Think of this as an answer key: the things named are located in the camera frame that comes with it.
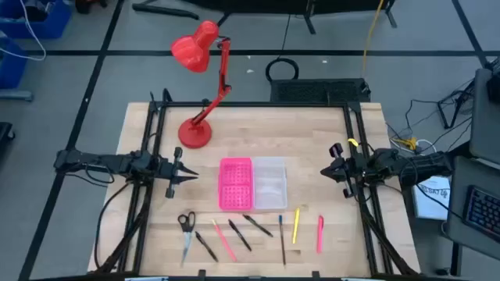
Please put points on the yellow power plug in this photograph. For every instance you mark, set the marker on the yellow power plug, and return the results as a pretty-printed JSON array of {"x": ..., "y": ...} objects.
[{"x": 408, "y": 143}]

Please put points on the red desk lamp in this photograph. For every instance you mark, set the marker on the red desk lamp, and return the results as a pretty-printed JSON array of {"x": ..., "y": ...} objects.
[{"x": 194, "y": 132}]

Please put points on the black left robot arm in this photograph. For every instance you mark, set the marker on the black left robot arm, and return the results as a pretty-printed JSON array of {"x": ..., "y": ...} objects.
[{"x": 97, "y": 161}]

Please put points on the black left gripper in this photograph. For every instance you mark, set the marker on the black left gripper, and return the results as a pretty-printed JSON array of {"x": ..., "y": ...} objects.
[{"x": 172, "y": 171}]

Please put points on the black perforated computer case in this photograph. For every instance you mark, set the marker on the black perforated computer case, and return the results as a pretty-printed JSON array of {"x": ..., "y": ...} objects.
[{"x": 312, "y": 90}]

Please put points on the pink highlighter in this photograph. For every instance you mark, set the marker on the pink highlighter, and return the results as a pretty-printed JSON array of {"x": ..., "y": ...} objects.
[{"x": 320, "y": 234}]

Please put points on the backlit black keyboard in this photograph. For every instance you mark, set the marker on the backlit black keyboard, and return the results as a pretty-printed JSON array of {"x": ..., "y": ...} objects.
[{"x": 482, "y": 210}]

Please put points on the clear plastic supply box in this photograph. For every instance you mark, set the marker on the clear plastic supply box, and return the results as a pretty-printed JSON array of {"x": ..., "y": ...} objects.
[{"x": 269, "y": 183}]

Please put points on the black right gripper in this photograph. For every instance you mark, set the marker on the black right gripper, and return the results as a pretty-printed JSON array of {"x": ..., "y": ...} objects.
[{"x": 351, "y": 169}]

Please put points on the blue storage bin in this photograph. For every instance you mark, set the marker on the blue storage bin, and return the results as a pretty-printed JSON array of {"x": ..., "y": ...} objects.
[
  {"x": 54, "y": 23},
  {"x": 11, "y": 66}
]

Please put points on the gray side desk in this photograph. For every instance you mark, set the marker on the gray side desk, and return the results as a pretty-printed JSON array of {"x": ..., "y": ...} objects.
[{"x": 482, "y": 129}]

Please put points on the pink pencil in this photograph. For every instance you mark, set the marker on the pink pencil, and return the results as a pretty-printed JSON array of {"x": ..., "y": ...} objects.
[{"x": 224, "y": 240}]

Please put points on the yellow highlighter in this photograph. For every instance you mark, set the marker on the yellow highlighter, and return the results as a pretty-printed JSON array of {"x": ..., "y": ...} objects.
[{"x": 296, "y": 226}]

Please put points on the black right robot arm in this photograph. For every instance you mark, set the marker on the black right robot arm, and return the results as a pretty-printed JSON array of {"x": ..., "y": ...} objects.
[{"x": 422, "y": 164}]

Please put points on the black pen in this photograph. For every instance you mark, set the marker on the black pen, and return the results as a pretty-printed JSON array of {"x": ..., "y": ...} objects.
[
  {"x": 206, "y": 246},
  {"x": 239, "y": 234},
  {"x": 257, "y": 225}
]

